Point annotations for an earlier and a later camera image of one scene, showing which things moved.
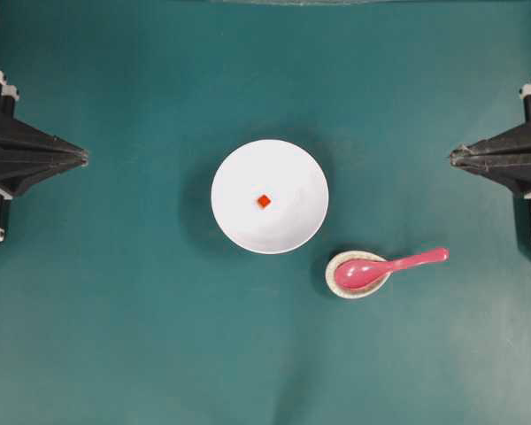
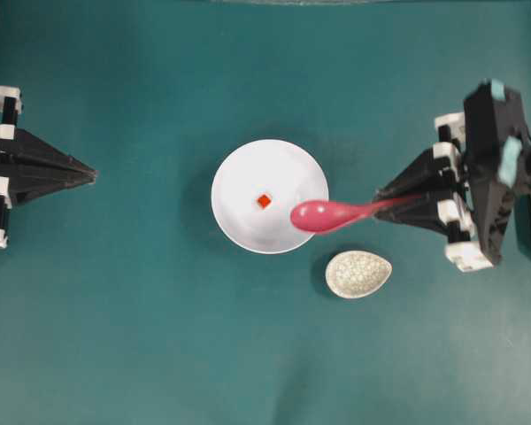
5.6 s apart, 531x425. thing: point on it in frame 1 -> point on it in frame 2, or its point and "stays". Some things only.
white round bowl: [285, 173] stays
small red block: [264, 200] stays
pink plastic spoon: [367, 273] -> [324, 216]
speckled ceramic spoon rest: [349, 292] stays
